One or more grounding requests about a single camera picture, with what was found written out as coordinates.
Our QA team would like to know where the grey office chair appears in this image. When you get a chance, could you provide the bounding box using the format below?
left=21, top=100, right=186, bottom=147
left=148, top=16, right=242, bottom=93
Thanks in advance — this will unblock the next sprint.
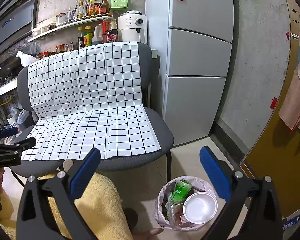
left=10, top=41, right=175, bottom=189

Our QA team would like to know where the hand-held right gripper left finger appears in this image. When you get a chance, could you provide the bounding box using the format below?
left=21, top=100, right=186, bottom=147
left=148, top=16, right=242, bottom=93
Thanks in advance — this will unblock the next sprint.
left=16, top=148, right=101, bottom=240

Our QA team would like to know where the small clear seasoning bottle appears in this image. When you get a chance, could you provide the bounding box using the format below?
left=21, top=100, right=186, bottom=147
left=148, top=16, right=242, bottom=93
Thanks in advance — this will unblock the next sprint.
left=77, top=0, right=85, bottom=19

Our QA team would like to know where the red white noodle bowl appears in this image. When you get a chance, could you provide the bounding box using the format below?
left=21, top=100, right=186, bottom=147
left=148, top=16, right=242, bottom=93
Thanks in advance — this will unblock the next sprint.
left=182, top=192, right=218, bottom=225

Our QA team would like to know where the person's bare foot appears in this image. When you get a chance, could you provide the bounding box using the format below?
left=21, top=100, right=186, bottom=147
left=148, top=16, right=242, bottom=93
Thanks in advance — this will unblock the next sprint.
left=139, top=227, right=164, bottom=240

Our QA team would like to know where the green plastic bottle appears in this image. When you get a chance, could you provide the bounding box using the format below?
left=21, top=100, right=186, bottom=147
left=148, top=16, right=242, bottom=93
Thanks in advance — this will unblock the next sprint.
left=168, top=179, right=193, bottom=203

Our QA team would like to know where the person's yellow fleece pants leg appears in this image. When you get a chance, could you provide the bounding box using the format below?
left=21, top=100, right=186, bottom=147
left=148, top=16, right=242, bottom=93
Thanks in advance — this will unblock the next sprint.
left=0, top=172, right=133, bottom=240

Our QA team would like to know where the black range hood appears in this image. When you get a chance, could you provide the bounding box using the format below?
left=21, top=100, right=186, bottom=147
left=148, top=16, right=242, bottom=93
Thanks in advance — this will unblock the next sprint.
left=0, top=0, right=40, bottom=61

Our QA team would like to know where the green cutlery holder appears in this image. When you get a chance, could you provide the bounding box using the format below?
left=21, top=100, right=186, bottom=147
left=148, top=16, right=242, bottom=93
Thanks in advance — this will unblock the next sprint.
left=110, top=0, right=129, bottom=9

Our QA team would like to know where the bin with pink bag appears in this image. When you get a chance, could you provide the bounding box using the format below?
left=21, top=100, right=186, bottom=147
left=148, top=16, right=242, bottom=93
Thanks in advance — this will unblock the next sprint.
left=153, top=176, right=218, bottom=232

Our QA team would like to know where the black pouch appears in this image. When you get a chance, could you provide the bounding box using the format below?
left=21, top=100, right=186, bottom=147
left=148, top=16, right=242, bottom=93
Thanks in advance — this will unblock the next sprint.
left=162, top=189, right=170, bottom=221

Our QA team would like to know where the grey plastic jug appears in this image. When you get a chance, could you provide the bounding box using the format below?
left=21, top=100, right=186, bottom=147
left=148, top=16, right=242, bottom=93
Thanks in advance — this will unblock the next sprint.
left=17, top=110, right=32, bottom=131

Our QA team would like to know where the black wok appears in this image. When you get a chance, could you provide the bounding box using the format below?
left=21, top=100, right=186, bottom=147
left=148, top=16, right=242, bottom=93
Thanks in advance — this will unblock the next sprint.
left=0, top=66, right=17, bottom=78

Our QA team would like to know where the green sauce bottle yellow cap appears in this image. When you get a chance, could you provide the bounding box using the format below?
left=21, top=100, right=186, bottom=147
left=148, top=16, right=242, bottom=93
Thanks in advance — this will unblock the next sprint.
left=83, top=25, right=94, bottom=47

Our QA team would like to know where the blue white tube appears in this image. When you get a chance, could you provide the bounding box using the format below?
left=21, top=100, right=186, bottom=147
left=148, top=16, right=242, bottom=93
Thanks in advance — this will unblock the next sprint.
left=281, top=213, right=300, bottom=231

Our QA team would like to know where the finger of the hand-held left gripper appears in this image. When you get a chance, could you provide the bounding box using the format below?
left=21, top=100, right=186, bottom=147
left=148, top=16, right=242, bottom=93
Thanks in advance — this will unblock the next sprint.
left=0, top=127, right=19, bottom=145
left=0, top=137, right=37, bottom=156

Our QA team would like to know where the white plastic bag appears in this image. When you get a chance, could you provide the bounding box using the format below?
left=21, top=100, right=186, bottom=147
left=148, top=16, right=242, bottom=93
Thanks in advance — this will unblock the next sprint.
left=16, top=51, right=38, bottom=68

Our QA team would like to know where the white wall shelf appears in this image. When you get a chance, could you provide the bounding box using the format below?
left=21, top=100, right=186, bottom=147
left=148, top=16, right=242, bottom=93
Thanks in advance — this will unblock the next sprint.
left=28, top=14, right=116, bottom=43

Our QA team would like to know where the white checked cloth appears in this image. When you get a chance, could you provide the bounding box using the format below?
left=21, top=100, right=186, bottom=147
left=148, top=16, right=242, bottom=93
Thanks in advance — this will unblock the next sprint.
left=20, top=41, right=162, bottom=162

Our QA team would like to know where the dark sauce bottle yellow cap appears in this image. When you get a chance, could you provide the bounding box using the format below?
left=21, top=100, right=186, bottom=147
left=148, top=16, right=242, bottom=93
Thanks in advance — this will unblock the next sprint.
left=77, top=26, right=85, bottom=50

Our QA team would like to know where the white air fryer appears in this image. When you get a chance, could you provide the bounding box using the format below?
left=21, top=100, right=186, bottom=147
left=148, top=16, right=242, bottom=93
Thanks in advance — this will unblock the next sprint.
left=117, top=10, right=148, bottom=44

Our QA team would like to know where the glass holding utensils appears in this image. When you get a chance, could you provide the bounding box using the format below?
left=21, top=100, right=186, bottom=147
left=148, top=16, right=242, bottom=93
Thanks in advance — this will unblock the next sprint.
left=66, top=7, right=78, bottom=22

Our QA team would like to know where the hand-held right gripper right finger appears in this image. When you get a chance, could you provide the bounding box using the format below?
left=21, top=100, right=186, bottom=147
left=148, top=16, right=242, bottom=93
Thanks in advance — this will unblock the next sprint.
left=199, top=145, right=284, bottom=240

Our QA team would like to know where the dark slipper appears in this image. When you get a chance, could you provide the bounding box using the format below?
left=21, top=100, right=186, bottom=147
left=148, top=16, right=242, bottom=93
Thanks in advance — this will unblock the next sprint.
left=122, top=207, right=138, bottom=231

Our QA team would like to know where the white printed bucket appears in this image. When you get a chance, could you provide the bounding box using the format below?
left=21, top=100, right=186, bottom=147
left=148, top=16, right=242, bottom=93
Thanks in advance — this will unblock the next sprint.
left=7, top=112, right=19, bottom=131

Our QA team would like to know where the mustard yellow door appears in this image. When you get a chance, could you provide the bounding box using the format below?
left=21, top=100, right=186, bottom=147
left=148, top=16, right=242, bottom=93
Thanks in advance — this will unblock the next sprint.
left=244, top=0, right=300, bottom=218

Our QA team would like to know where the pink apron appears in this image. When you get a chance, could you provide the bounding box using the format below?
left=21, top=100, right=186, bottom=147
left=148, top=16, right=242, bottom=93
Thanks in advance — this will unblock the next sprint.
left=278, top=17, right=300, bottom=141

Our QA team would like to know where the translucent jug dark liquid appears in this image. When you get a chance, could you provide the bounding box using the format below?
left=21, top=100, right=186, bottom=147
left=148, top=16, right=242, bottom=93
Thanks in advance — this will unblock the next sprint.
left=91, top=23, right=104, bottom=46

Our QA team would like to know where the cooking oil bottle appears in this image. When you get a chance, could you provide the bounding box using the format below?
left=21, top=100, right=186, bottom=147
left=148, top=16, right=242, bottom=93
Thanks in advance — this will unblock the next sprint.
left=87, top=0, right=97, bottom=17

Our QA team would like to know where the white refrigerator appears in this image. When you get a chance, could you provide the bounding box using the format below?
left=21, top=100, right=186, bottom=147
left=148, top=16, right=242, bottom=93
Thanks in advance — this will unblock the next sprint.
left=145, top=0, right=234, bottom=147

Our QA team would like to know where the large soy sauce bottle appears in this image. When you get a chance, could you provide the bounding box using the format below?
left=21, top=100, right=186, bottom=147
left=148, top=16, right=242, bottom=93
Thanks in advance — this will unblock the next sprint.
left=102, top=12, right=119, bottom=43

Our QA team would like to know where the steel kitchen counter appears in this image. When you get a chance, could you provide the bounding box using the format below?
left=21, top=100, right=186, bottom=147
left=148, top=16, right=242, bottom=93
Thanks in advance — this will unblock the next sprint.
left=0, top=78, right=18, bottom=102

